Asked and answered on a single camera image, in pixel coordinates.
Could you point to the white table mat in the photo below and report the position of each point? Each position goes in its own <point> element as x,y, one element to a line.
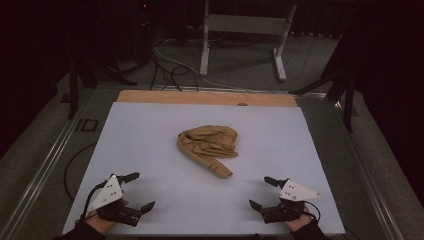
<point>160,150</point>

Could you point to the person's left hand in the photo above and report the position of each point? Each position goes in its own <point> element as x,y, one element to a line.
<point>101,224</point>

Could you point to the aluminium rail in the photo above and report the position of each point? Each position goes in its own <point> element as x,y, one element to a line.
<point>206,88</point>
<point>36,180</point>
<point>373,180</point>

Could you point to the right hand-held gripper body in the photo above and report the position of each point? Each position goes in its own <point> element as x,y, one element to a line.
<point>293,192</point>

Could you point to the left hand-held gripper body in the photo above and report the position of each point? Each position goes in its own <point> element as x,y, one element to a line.
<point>108,195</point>

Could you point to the tan pants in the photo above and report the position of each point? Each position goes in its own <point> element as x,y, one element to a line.
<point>208,143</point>

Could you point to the black stand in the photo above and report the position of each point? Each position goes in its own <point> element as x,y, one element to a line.
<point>75,83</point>
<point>348,100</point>

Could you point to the white metal stand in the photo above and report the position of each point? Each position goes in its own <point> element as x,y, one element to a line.
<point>245,25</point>

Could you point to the person's right hand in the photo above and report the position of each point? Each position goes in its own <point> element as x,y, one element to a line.
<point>298,224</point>

